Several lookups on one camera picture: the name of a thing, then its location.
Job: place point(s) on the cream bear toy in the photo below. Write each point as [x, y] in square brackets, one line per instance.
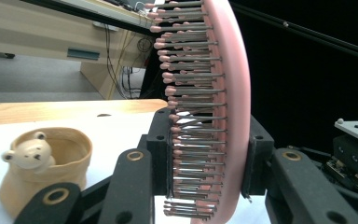
[31, 154]

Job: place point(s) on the black metal bar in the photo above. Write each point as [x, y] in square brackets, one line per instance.
[307, 34]

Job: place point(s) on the pink hair brush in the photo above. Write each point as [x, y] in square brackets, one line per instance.
[236, 93]

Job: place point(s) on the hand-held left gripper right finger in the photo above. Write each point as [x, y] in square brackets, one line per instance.
[259, 155]

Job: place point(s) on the beige office desk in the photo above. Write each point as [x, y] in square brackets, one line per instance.
[43, 31]

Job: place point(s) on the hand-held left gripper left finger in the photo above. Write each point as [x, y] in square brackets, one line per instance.
[160, 149]

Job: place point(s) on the tan fabric storage bag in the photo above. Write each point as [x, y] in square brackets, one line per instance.
[71, 161]

